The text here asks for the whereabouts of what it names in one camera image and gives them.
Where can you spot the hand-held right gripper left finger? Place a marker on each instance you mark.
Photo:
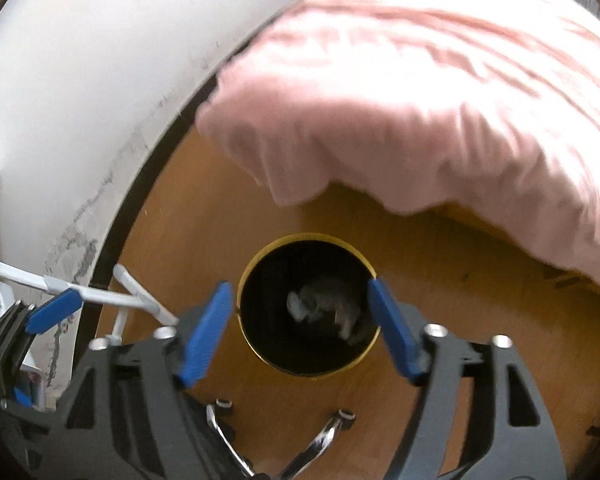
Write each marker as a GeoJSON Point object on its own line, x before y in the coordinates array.
{"type": "Point", "coordinates": [205, 335]}

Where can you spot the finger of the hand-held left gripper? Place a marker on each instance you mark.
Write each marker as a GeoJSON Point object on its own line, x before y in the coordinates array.
{"type": "Point", "coordinates": [24, 402]}
{"type": "Point", "coordinates": [55, 310]}

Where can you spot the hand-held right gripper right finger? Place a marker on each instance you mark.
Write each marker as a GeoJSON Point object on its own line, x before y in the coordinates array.
{"type": "Point", "coordinates": [395, 335]}

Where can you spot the black bin with gold rim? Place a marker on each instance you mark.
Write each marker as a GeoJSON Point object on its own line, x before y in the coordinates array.
{"type": "Point", "coordinates": [270, 320]}

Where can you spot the grey crumpled paper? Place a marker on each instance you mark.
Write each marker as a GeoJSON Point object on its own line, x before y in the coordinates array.
{"type": "Point", "coordinates": [310, 305]}

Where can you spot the pink blanket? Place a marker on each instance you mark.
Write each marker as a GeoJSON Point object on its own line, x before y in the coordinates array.
{"type": "Point", "coordinates": [405, 85]}

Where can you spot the white metal tube frame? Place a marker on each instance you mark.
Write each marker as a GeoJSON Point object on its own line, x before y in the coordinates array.
{"type": "Point", "coordinates": [110, 300]}

